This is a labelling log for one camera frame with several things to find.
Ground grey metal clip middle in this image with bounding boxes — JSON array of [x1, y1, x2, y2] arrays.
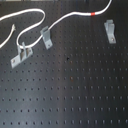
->
[[40, 27, 52, 49]]

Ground grey metal clip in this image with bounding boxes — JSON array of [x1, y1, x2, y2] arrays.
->
[[104, 20, 116, 44], [40, 27, 52, 49], [11, 43, 33, 68]]

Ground grey metal clip left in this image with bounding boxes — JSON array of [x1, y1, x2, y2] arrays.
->
[[11, 43, 33, 68]]

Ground grey metal clip right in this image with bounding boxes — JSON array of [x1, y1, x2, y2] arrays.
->
[[104, 20, 116, 44]]

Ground white cable with red mark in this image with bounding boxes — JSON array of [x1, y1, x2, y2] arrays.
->
[[0, 0, 114, 51]]

